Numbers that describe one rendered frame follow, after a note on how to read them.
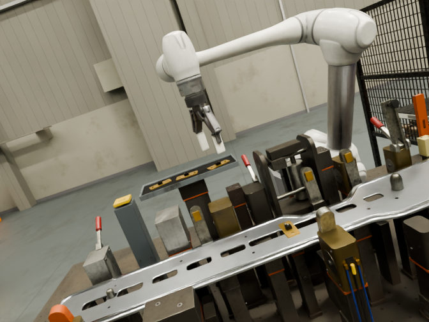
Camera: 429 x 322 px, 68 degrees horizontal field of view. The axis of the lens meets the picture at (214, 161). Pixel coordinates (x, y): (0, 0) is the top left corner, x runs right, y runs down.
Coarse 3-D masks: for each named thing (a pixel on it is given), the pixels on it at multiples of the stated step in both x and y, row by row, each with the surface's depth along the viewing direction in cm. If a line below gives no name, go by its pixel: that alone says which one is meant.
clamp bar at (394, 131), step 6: (384, 102) 102; (390, 102) 100; (396, 102) 99; (384, 108) 102; (390, 108) 103; (396, 108) 102; (384, 114) 103; (390, 114) 103; (396, 114) 102; (390, 120) 102; (396, 120) 103; (390, 126) 103; (396, 126) 104; (390, 132) 104; (396, 132) 104; (402, 132) 103; (396, 138) 103; (402, 138) 103; (396, 144) 103
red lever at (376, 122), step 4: (372, 120) 113; (376, 120) 112; (376, 124) 111; (380, 124) 110; (380, 128) 110; (384, 128) 109; (384, 132) 109; (388, 132) 108; (388, 136) 107; (400, 144) 103
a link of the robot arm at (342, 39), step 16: (320, 16) 113; (336, 16) 107; (352, 16) 104; (368, 16) 104; (320, 32) 112; (336, 32) 106; (352, 32) 103; (368, 32) 104; (320, 48) 117; (336, 48) 109; (352, 48) 106; (336, 64) 114; (352, 64) 114; (336, 80) 118; (352, 80) 118; (336, 96) 122; (352, 96) 122; (336, 112) 125; (352, 112) 126; (336, 128) 129; (336, 144) 133; (352, 144) 137
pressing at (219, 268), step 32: (352, 192) 97; (384, 192) 92; (416, 192) 86; (256, 224) 98; (352, 224) 83; (192, 256) 93; (256, 256) 83; (96, 288) 94; (160, 288) 84; (96, 320) 80
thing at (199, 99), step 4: (192, 96) 107; (196, 96) 107; (200, 96) 107; (204, 96) 109; (184, 100) 110; (188, 100) 108; (192, 100) 107; (196, 100) 107; (200, 100) 107; (204, 100) 108; (188, 104) 108; (192, 104) 107; (196, 104) 107; (200, 104) 108; (192, 108) 113; (196, 108) 110; (200, 108) 108; (200, 112) 108; (204, 116) 110
